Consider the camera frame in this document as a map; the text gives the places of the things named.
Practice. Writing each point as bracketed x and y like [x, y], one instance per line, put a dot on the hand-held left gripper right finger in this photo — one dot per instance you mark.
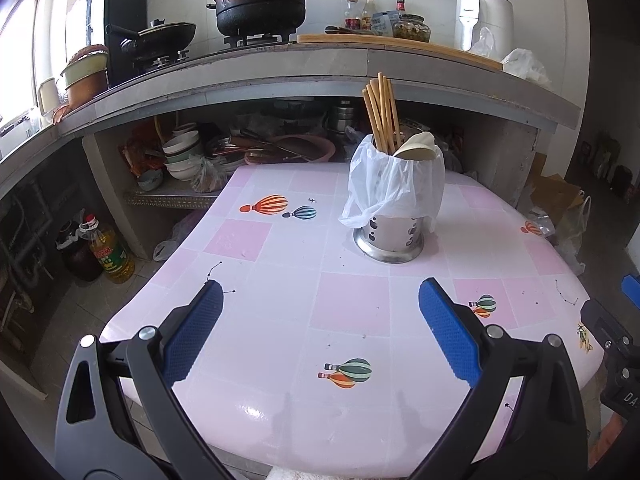
[450, 335]

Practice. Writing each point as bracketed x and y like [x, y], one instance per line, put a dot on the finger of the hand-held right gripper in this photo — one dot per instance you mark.
[631, 292]
[612, 332]

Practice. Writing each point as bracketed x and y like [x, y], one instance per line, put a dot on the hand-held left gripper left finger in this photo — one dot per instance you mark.
[195, 330]

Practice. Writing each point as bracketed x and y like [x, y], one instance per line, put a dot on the steel utensil holder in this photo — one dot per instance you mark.
[390, 237]

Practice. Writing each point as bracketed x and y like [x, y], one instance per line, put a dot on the thin white liner bag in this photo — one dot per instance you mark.
[395, 185]

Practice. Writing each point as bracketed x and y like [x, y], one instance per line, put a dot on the person's right hand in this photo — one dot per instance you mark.
[607, 440]

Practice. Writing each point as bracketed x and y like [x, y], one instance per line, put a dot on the white plastic shopping bag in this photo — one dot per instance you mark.
[575, 230]

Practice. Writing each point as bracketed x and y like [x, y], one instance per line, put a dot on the pale plastic bag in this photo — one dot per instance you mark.
[172, 240]

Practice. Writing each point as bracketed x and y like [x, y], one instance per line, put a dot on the yellow cooking oil bottle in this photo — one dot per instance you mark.
[112, 257]

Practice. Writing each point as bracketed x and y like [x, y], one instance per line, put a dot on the crumpled clear plastic bag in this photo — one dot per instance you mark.
[542, 222]

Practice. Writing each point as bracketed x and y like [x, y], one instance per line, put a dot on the black bag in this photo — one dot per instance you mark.
[622, 180]

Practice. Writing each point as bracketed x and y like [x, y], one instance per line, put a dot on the cardboard box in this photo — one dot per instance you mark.
[552, 195]

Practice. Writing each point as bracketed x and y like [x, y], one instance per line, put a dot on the dark jug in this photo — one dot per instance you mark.
[77, 257]

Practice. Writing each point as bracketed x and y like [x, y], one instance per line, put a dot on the knotted clear plastic bag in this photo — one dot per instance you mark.
[205, 175]

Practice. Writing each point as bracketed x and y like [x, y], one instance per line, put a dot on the stack of white bowls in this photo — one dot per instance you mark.
[182, 155]

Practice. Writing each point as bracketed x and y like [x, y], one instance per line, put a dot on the pink plastic basin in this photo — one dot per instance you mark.
[300, 149]

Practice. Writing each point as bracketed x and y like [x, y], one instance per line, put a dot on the stacked steel pots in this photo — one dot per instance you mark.
[342, 115]

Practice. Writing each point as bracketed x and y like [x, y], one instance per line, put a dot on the crumpled white plastic bag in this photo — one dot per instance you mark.
[527, 65]

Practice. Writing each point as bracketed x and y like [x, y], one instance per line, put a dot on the brown pot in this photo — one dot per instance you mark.
[85, 92]

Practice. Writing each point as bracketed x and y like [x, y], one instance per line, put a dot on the concrete kitchen counter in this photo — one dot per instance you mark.
[425, 62]

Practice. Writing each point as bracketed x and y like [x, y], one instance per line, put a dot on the cream mug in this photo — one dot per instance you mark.
[47, 95]

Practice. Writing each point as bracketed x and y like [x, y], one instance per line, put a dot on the cream enamel pot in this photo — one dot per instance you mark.
[82, 67]

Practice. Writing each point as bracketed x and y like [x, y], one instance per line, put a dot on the small clear plastic bag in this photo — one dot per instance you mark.
[482, 42]

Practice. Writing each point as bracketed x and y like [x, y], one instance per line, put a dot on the wooden cutting board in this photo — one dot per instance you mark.
[400, 46]

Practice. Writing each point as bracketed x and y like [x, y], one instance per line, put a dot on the black wok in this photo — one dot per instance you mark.
[160, 37]

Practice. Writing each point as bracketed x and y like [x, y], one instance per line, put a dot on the gas stove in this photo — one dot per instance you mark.
[255, 40]

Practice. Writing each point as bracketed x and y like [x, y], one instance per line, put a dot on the glass jar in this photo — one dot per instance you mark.
[412, 29]

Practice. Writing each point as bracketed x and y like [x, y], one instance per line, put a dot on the white kitchen appliance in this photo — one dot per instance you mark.
[495, 15]

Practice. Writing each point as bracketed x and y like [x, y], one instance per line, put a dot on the blue packet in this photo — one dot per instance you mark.
[382, 21]

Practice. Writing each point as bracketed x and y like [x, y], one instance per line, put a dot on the black box appliance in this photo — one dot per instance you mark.
[125, 15]

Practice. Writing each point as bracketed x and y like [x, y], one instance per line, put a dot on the dark sauce bottle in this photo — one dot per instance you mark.
[352, 15]

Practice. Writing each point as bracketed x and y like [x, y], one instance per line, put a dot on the yellow cap bottle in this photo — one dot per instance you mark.
[369, 10]

